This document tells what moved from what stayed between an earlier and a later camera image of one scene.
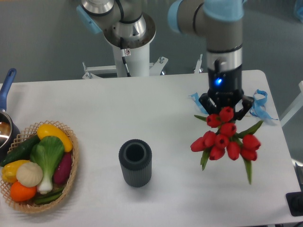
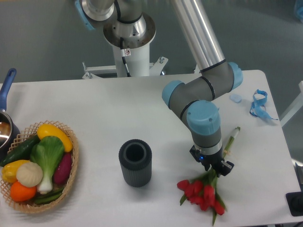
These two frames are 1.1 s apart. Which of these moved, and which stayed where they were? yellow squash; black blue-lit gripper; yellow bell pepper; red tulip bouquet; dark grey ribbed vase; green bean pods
Moved: red tulip bouquet; black blue-lit gripper
Stayed: yellow squash; yellow bell pepper; dark grey ribbed vase; green bean pods
